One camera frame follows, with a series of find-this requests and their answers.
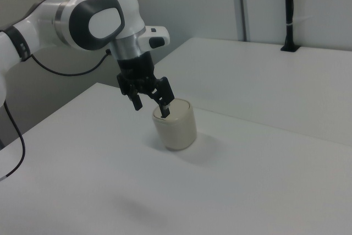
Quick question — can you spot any grey partition post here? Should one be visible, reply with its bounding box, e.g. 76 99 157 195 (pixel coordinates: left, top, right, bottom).
230 0 249 42

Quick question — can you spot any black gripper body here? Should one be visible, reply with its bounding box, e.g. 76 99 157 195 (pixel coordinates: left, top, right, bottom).
116 52 156 93

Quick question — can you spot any small beige trash can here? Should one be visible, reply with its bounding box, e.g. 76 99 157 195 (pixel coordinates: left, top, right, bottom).
152 98 197 152

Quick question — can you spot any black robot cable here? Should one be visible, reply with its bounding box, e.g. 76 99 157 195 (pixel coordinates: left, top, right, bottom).
0 49 112 182

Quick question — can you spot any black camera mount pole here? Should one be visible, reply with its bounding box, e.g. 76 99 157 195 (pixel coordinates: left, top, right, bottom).
280 0 301 52

